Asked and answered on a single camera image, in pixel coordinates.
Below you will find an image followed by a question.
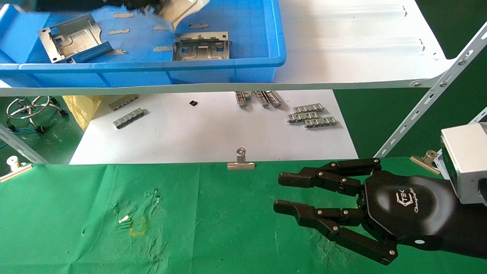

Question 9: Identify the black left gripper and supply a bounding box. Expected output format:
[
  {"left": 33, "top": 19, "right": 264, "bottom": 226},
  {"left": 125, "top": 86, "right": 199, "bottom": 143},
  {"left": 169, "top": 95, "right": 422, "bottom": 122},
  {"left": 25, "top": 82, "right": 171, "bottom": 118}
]
[{"left": 36, "top": 0, "right": 160, "bottom": 12}]

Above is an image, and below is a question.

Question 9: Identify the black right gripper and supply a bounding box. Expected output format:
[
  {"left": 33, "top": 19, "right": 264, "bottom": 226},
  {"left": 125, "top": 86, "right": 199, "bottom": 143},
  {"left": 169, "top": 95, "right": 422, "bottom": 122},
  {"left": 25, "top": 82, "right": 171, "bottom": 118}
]
[{"left": 274, "top": 158, "right": 487, "bottom": 266}]

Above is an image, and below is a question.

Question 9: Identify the stamped sheet metal bracket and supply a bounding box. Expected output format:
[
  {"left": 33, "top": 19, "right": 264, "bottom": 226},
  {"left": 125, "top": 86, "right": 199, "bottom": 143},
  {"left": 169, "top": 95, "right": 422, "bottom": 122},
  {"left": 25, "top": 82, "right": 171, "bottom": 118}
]
[
  {"left": 154, "top": 0, "right": 212, "bottom": 32},
  {"left": 172, "top": 32, "right": 231, "bottom": 61}
]

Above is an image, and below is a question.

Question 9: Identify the grey metal connector strip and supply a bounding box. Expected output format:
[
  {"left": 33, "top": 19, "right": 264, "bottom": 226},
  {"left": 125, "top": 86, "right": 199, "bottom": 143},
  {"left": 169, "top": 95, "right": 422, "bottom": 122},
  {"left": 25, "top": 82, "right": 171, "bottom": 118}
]
[
  {"left": 113, "top": 108, "right": 146, "bottom": 130},
  {"left": 293, "top": 103, "right": 325, "bottom": 113},
  {"left": 235, "top": 91, "right": 252, "bottom": 108},
  {"left": 109, "top": 95, "right": 139, "bottom": 112},
  {"left": 254, "top": 91, "right": 270, "bottom": 108},
  {"left": 266, "top": 91, "right": 283, "bottom": 108},
  {"left": 304, "top": 117, "right": 338, "bottom": 129},
  {"left": 287, "top": 112, "right": 320, "bottom": 124}
]

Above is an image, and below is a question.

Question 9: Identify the silver binder clip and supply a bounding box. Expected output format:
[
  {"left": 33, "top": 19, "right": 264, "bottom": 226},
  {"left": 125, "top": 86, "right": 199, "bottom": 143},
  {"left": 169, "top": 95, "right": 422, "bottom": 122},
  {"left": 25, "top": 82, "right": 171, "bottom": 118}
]
[
  {"left": 410, "top": 150, "right": 442, "bottom": 175},
  {"left": 227, "top": 148, "right": 256, "bottom": 170},
  {"left": 0, "top": 156, "right": 33, "bottom": 183}
]

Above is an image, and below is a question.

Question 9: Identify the blue plastic bin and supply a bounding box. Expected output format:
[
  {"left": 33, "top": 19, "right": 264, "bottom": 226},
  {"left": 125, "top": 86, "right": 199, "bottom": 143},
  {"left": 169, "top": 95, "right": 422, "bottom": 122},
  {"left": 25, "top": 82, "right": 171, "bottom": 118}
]
[{"left": 0, "top": 0, "right": 286, "bottom": 88}]

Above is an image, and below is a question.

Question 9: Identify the yellow cloth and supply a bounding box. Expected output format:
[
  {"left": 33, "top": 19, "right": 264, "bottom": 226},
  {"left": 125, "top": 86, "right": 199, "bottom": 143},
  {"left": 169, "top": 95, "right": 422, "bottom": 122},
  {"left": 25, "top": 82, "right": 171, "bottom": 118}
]
[{"left": 63, "top": 95, "right": 103, "bottom": 131}]

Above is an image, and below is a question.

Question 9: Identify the green cloth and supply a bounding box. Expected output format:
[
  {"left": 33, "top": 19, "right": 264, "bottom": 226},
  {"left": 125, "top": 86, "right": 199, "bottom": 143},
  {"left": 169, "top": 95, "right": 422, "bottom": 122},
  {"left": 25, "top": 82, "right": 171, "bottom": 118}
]
[{"left": 0, "top": 157, "right": 487, "bottom": 274}]

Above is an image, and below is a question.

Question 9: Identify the white metal shelf board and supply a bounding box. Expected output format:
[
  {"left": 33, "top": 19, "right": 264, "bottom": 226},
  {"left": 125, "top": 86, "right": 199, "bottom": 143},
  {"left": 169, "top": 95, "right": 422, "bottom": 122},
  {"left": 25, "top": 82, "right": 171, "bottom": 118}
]
[{"left": 0, "top": 0, "right": 457, "bottom": 97}]

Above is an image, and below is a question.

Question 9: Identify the metal bracket with bent flap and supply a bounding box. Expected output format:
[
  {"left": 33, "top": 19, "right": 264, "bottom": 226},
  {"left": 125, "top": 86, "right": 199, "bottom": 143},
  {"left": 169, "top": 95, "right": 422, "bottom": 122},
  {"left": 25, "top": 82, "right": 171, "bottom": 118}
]
[{"left": 37, "top": 14, "right": 113, "bottom": 64}]

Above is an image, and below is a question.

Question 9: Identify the white perforated shelf post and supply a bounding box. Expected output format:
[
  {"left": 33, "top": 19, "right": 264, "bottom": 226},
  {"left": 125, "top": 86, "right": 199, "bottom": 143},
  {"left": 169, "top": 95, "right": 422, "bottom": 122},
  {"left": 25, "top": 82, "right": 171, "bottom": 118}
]
[
  {"left": 375, "top": 22, "right": 487, "bottom": 158},
  {"left": 0, "top": 125, "right": 49, "bottom": 165},
  {"left": 470, "top": 107, "right": 487, "bottom": 124}
]

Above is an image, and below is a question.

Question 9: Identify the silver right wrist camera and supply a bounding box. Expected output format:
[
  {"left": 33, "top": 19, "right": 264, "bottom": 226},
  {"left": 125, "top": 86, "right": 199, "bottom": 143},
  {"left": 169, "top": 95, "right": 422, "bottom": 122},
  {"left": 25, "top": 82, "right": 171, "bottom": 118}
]
[{"left": 434, "top": 123, "right": 487, "bottom": 206}]

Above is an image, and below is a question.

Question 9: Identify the blue cable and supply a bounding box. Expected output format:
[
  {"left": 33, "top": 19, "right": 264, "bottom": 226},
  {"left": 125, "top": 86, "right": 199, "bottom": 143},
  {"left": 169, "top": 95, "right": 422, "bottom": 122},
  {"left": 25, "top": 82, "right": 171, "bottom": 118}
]
[{"left": 0, "top": 127, "right": 38, "bottom": 149}]

